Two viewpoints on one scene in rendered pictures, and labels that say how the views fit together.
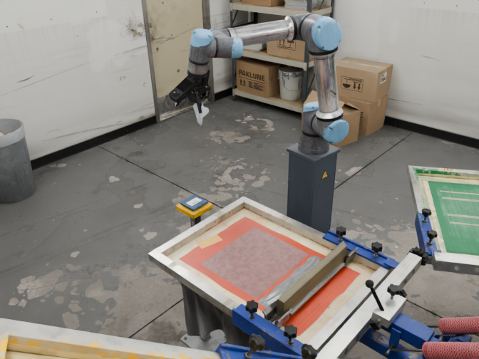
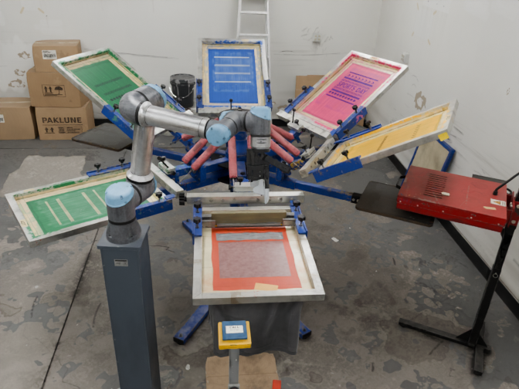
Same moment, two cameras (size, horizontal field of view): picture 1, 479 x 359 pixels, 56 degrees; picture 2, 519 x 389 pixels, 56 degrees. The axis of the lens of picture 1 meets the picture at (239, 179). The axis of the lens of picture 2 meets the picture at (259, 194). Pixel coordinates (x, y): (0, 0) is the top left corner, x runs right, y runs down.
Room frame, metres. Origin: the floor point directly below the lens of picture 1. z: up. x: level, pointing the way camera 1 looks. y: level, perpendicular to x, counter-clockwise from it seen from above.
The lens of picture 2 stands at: (2.95, 1.23, 2.39)
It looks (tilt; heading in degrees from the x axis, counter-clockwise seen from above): 28 degrees down; 220
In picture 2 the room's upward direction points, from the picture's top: 2 degrees clockwise
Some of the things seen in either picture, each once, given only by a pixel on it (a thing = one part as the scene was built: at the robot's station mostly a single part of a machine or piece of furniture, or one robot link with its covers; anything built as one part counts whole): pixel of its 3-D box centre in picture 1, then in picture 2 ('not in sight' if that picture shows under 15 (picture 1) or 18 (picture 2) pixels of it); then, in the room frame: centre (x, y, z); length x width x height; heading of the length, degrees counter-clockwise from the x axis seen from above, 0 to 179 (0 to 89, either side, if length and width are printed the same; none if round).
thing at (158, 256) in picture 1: (267, 263); (252, 248); (1.40, -0.10, 0.97); 0.79 x 0.58 x 0.04; 47
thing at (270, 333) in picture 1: (270, 335); (297, 221); (1.03, -0.09, 0.98); 0.30 x 0.05 x 0.07; 47
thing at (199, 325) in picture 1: (224, 327); not in sight; (1.29, 0.08, 0.74); 0.46 x 0.04 x 0.42; 47
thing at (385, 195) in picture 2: not in sight; (330, 191); (0.49, -0.23, 0.91); 1.34 x 0.40 x 0.08; 107
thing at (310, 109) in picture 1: (316, 116); (121, 201); (1.96, -0.36, 1.37); 0.13 x 0.12 x 0.14; 20
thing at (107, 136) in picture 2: not in sight; (159, 150); (0.87, -1.51, 0.91); 1.34 x 0.40 x 0.08; 107
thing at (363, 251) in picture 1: (356, 253); (197, 224); (1.44, -0.47, 0.97); 0.30 x 0.05 x 0.07; 47
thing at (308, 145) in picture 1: (313, 139); (123, 224); (1.97, -0.36, 1.25); 0.15 x 0.15 x 0.10
